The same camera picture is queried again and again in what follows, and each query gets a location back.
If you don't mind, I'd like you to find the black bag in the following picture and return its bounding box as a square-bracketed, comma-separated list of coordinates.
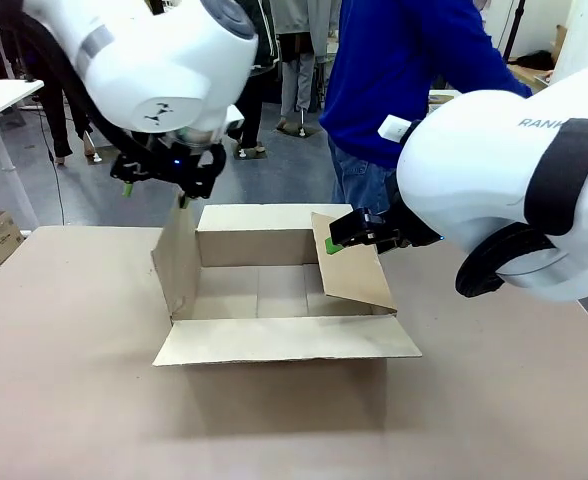
[515, 48, 556, 70]

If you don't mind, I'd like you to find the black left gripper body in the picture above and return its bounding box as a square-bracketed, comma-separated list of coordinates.
[141, 137, 214, 184]

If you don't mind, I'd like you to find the blue-sleeved left forearm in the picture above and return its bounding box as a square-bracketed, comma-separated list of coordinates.
[491, 52, 535, 100]

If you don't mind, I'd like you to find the person in black clothes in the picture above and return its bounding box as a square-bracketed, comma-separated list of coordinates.
[21, 29, 98, 166]

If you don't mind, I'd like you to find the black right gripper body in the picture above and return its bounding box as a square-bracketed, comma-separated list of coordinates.
[373, 188, 445, 250]

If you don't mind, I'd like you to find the flat cardboard sheet upright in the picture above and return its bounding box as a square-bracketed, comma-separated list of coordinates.
[552, 23, 569, 72]

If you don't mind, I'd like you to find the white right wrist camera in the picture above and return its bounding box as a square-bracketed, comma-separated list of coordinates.
[377, 114, 414, 145]

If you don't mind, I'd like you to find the black tripod stand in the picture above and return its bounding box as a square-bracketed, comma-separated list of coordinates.
[500, 0, 528, 64]

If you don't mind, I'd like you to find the person in grey hoodie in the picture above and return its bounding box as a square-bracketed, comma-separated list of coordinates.
[268, 0, 344, 137]

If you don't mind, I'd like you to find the brown cardboard packing box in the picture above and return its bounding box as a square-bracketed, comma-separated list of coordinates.
[150, 202, 424, 369]

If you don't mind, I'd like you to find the white background desk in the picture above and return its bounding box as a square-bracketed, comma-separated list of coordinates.
[426, 89, 463, 117]

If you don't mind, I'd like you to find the white desk with metal leg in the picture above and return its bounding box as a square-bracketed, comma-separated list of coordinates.
[0, 78, 46, 231]

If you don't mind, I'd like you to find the thin black floor cable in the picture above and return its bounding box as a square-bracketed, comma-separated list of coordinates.
[36, 105, 69, 227]

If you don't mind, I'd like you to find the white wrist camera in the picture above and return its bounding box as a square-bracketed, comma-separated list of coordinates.
[377, 114, 414, 145]
[223, 104, 248, 139]

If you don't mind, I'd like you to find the person in dark striped jacket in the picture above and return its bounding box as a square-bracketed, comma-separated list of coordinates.
[231, 0, 279, 157]

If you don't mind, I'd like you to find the person in blue sweater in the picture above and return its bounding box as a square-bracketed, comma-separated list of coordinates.
[318, 0, 534, 217]

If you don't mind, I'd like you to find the dark floor plate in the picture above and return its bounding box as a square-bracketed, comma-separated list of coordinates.
[275, 118, 321, 139]
[232, 143, 269, 162]

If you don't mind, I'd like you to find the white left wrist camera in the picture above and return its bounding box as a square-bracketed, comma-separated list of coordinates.
[223, 104, 248, 139]

